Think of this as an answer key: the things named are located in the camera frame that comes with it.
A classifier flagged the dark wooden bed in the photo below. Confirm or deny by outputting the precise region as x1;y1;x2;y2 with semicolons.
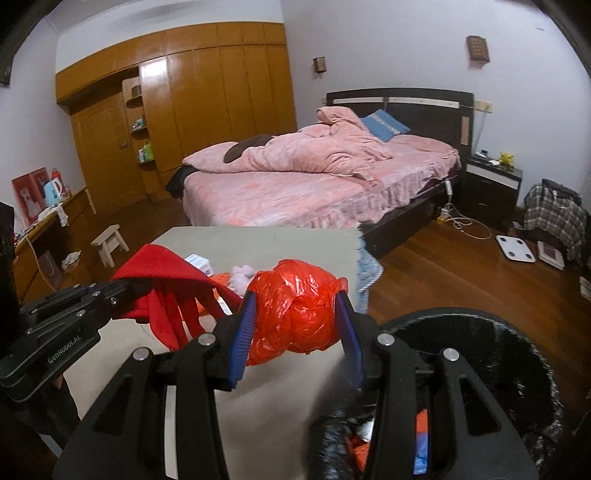
166;88;476;259

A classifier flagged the wooden desk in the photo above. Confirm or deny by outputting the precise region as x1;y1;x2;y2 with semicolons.
11;187;95;305

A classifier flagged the wooden wardrobe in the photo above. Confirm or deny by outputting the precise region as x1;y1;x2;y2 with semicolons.
55;21;298;217

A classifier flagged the dark nightstand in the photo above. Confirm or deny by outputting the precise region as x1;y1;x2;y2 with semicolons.
462;154;524;234

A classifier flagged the large wall lamp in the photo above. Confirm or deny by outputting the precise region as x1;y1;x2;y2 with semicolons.
465;35;490;65

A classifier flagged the white bathroom scale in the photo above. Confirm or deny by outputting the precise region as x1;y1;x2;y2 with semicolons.
495;234;536;264

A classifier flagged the red picture frame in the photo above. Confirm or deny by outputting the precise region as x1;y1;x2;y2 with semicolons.
11;167;51;224

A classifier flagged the white paper box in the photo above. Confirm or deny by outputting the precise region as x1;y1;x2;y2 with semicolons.
185;254;214;275

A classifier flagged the light blue kettle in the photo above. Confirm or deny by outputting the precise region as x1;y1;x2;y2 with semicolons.
43;180;65;208

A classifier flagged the pink bedsheet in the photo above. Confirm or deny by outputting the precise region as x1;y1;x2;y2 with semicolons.
182;138;462;229

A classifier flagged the blue quilted mat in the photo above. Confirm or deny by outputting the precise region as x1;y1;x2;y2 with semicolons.
355;231;384;315

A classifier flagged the trash bin with black bag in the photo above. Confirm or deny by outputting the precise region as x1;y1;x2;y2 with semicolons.
307;307;566;480

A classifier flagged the red plastic bag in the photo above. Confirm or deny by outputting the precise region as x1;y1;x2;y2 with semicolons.
245;258;348;367

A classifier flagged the pink quilt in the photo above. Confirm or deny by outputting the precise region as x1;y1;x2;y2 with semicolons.
182;106;393;181

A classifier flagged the white cloth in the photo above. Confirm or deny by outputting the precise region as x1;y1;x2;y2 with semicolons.
46;203;70;227

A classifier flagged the plaid cloth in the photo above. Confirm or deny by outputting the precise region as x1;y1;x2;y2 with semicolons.
523;183;588;264

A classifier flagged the small wooden stool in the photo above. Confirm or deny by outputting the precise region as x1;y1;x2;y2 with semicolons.
90;224;130;268

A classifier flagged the blue pillow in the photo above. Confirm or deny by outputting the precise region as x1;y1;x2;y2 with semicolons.
360;109;411;141

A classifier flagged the pink pillow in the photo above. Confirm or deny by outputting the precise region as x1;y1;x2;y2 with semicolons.
388;134;455;155

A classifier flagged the red cloth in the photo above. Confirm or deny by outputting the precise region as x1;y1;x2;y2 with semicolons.
111;244;243;354

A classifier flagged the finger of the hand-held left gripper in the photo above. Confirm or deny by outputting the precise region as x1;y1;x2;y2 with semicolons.
28;288;151;337
23;279;139;319

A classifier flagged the brown paper bag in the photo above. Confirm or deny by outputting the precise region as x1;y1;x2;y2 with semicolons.
37;249;65;291

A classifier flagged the red-topped scale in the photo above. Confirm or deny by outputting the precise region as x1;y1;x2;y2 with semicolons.
537;241;566;271

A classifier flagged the dark cloth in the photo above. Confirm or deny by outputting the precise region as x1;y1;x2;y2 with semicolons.
166;165;199;199

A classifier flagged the orange knitted pad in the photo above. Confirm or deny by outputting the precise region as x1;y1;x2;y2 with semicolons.
196;271;234;319

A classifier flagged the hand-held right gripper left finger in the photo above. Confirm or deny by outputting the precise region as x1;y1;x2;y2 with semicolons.
65;291;259;480

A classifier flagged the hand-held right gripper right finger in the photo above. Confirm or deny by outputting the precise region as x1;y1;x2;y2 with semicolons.
335;292;541;480

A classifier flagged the pink cloth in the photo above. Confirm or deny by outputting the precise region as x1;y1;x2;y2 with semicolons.
229;264;257;296

